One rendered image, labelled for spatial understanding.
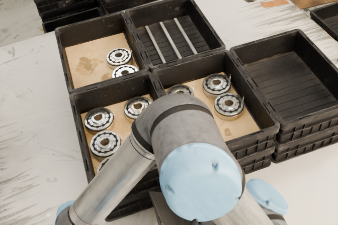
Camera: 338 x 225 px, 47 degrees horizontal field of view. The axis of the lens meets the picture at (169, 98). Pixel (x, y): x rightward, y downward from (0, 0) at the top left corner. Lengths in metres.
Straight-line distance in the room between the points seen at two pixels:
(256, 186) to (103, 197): 0.38
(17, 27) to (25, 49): 1.48
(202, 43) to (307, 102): 0.50
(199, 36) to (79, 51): 0.51
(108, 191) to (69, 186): 0.64
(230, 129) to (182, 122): 0.73
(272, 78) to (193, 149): 0.97
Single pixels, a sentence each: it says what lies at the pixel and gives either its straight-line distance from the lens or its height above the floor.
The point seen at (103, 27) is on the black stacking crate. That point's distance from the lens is 1.71.
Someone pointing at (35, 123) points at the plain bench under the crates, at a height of 0.70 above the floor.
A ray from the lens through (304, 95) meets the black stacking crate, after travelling 1.47.
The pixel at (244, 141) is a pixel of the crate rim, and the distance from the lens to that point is 1.19.
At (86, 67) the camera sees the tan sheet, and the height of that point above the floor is 0.83.
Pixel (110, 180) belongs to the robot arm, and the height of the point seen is 1.22.
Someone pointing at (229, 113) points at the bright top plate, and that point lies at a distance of 1.33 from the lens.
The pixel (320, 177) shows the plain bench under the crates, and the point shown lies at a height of 0.70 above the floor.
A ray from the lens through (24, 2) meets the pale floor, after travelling 3.78.
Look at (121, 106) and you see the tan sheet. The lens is 1.42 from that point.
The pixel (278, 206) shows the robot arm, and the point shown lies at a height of 1.02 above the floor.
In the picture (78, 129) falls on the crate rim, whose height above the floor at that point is 0.93.
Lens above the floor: 1.88
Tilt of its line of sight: 48 degrees down
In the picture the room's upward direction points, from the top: 6 degrees counter-clockwise
